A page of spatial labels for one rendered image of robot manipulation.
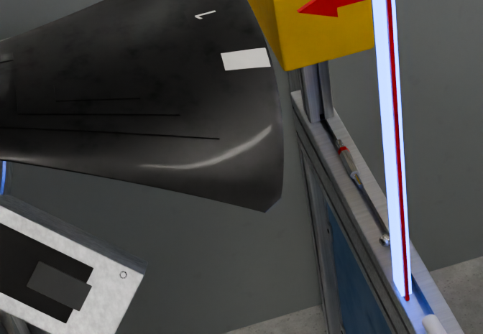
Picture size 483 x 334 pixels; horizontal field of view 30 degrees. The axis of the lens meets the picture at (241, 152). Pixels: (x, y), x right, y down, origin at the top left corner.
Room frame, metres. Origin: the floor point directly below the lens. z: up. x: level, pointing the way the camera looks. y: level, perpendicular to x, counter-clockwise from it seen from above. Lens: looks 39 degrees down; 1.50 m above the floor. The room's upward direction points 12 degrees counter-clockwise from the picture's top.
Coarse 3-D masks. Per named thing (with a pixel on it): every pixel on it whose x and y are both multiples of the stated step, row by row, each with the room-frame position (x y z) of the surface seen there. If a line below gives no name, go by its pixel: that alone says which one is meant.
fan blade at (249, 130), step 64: (128, 0) 0.60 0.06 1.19; (192, 0) 0.59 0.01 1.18; (0, 64) 0.55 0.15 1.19; (64, 64) 0.54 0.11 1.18; (128, 64) 0.53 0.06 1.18; (192, 64) 0.53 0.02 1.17; (0, 128) 0.48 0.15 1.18; (64, 128) 0.48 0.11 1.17; (128, 128) 0.47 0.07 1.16; (192, 128) 0.47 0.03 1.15; (256, 128) 0.47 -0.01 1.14; (192, 192) 0.43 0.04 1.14; (256, 192) 0.43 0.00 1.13
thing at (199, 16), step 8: (200, 8) 0.58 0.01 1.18; (208, 8) 0.58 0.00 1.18; (216, 8) 0.58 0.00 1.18; (192, 16) 0.57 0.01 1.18; (200, 16) 0.57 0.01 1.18; (208, 16) 0.57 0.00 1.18; (216, 16) 0.57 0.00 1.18; (224, 16) 0.57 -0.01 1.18; (192, 24) 0.56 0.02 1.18; (200, 24) 0.56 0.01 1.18
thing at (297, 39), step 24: (264, 0) 0.80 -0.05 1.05; (288, 0) 0.77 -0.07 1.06; (264, 24) 0.83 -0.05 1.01; (288, 24) 0.77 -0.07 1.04; (312, 24) 0.77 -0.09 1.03; (336, 24) 0.77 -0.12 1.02; (360, 24) 0.77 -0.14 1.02; (288, 48) 0.76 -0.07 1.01; (312, 48) 0.77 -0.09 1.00; (336, 48) 0.77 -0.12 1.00; (360, 48) 0.77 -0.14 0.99
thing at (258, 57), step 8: (264, 48) 0.54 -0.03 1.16; (224, 56) 0.53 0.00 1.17; (232, 56) 0.53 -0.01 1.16; (240, 56) 0.53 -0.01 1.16; (248, 56) 0.53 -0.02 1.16; (256, 56) 0.53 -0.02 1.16; (264, 56) 0.53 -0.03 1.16; (224, 64) 0.52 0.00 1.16; (232, 64) 0.52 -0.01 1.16; (240, 64) 0.52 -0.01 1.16; (248, 64) 0.52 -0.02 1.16; (256, 64) 0.52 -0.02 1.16; (264, 64) 0.52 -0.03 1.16
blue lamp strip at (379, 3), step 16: (384, 0) 0.54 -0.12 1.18; (384, 16) 0.54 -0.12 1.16; (384, 32) 0.54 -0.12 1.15; (384, 48) 0.54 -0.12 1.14; (384, 64) 0.55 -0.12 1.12; (384, 80) 0.55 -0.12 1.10; (384, 96) 0.55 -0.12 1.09; (384, 112) 0.56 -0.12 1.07; (384, 128) 0.56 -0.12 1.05; (384, 144) 0.56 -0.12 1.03; (400, 240) 0.54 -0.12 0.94; (400, 256) 0.54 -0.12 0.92; (400, 272) 0.54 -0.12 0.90; (400, 288) 0.54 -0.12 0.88
